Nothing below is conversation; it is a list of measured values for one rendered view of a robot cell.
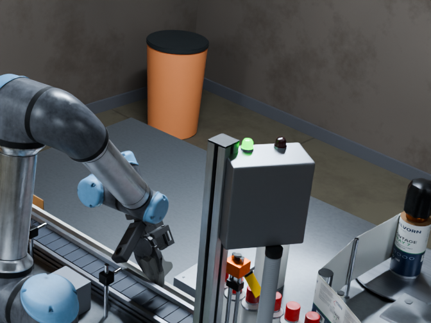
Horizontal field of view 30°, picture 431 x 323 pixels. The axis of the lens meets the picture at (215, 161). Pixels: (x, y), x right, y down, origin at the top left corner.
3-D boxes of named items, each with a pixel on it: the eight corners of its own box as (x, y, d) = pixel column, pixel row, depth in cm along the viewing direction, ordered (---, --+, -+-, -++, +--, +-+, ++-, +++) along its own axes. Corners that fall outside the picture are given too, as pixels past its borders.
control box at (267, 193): (303, 244, 166) (316, 162, 157) (224, 250, 161) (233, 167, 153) (287, 218, 174) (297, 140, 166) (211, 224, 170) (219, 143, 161)
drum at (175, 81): (173, 112, 535) (178, 25, 508) (214, 132, 513) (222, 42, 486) (129, 127, 510) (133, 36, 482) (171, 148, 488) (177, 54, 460)
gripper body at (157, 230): (176, 245, 209) (161, 202, 208) (153, 258, 203) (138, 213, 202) (157, 247, 214) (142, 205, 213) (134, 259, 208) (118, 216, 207)
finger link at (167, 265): (181, 281, 210) (170, 247, 208) (166, 290, 205) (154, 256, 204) (173, 281, 212) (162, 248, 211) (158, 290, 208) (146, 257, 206)
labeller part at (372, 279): (476, 274, 234) (477, 270, 233) (428, 322, 212) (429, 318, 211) (382, 232, 251) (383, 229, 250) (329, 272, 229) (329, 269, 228)
